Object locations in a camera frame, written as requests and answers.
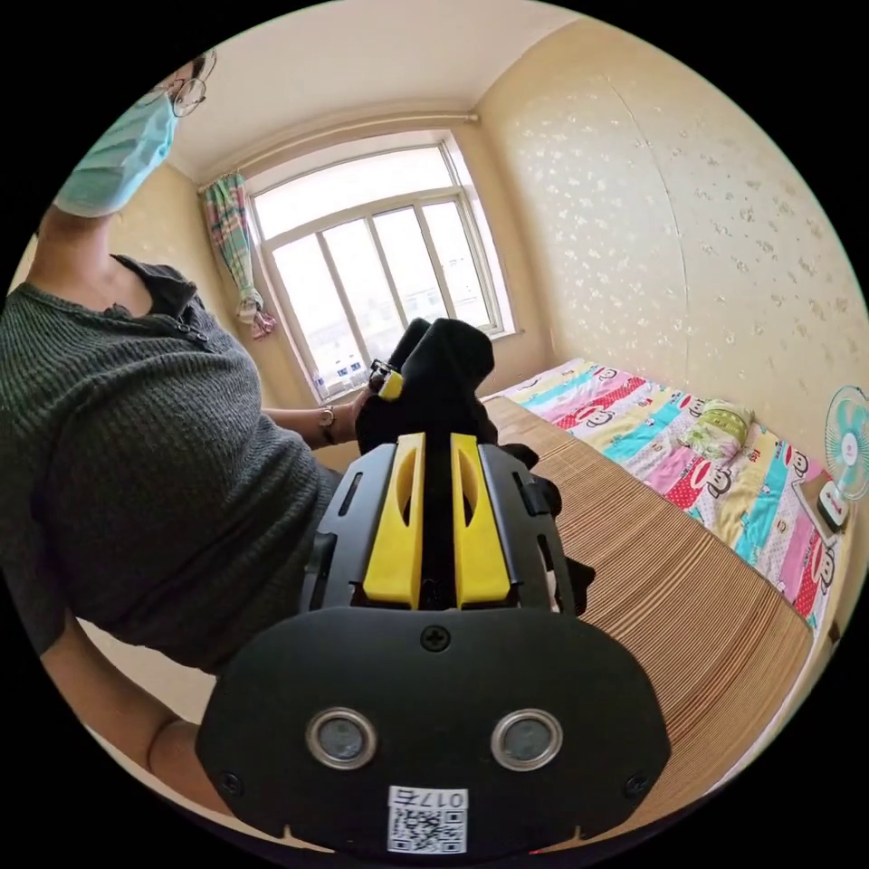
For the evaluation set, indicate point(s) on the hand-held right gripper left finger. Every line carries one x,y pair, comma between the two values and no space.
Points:
394,536

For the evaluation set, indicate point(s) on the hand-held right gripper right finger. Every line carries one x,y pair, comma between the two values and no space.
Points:
482,543

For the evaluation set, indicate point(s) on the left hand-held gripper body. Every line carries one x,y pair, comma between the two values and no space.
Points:
377,373

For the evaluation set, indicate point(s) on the black long sleeve shirt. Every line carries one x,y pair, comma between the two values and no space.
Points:
448,370

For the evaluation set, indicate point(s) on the person's right forearm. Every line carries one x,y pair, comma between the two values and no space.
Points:
187,760

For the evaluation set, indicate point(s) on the person's left forearm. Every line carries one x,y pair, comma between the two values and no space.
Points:
295,424

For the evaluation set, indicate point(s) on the person's left hand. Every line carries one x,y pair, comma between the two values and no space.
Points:
347,421

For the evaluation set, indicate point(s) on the window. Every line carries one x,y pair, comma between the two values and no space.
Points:
380,271

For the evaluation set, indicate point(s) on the striped pastel curtain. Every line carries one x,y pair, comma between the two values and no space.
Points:
234,251

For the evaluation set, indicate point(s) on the person's body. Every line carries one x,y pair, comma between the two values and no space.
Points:
136,441

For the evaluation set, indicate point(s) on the green rolled blanket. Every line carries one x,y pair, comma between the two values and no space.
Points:
718,424

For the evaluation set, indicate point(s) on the turquoise table fan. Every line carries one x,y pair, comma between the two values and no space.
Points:
848,441

